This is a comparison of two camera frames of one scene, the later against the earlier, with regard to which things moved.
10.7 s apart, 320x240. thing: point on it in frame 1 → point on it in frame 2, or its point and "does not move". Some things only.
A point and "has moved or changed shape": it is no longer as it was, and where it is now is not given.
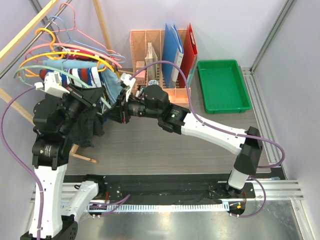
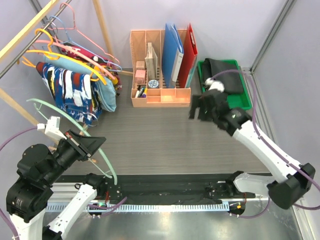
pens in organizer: (139, 93) does not move
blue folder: (173, 50) does not move
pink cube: (141, 77) does not move
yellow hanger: (54, 53) has moved or changed shape
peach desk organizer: (146, 55) does not move
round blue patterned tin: (153, 82) does not move
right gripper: (118, 113) → (198, 101)
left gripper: (87, 98) → (84, 144)
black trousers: (90, 124) → (232, 81)
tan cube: (140, 65) does not move
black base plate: (172, 188) does not move
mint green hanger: (60, 70) → (88, 133)
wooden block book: (152, 57) does not move
